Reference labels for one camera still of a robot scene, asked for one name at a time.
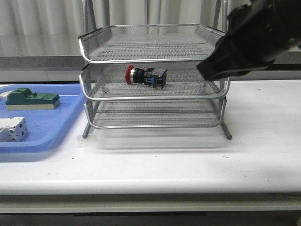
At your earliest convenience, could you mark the red emergency push button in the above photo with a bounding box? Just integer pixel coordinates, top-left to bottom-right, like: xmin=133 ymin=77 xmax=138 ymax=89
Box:
xmin=125 ymin=65 xmax=167 ymax=89

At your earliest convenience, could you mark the grey stone ledge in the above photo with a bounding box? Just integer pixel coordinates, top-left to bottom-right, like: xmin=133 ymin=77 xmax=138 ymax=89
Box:
xmin=0 ymin=31 xmax=301 ymax=69

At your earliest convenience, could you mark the silver metal rack frame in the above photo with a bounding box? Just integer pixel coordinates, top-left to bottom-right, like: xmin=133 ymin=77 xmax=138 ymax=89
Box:
xmin=81 ymin=0 xmax=235 ymax=140

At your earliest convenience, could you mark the green and beige switch block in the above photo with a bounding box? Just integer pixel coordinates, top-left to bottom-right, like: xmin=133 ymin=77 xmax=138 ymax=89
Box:
xmin=6 ymin=88 xmax=60 ymax=110

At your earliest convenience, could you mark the blue plastic tray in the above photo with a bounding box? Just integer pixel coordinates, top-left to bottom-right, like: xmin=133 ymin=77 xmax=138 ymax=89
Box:
xmin=0 ymin=83 xmax=86 ymax=162

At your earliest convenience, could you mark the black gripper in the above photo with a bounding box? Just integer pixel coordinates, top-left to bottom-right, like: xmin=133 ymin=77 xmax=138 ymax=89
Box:
xmin=196 ymin=0 xmax=301 ymax=81

